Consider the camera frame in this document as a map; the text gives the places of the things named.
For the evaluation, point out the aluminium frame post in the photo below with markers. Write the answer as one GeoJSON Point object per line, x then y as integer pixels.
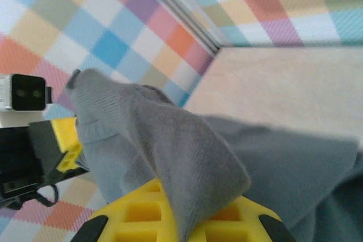
{"type": "Point", "coordinates": [181, 6]}

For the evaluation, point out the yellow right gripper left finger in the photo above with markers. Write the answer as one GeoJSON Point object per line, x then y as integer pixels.
{"type": "Point", "coordinates": [119, 225]}

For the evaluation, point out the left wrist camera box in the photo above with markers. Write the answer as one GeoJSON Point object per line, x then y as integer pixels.
{"type": "Point", "coordinates": [25, 91]}

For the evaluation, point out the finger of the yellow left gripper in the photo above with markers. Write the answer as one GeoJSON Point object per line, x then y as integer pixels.
{"type": "Point", "coordinates": [65, 134]}

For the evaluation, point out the grey t-shirt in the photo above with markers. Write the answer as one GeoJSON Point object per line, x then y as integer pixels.
{"type": "Point", "coordinates": [184, 145]}

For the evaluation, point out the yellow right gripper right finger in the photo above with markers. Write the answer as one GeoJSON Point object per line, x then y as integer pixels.
{"type": "Point", "coordinates": [249, 225]}

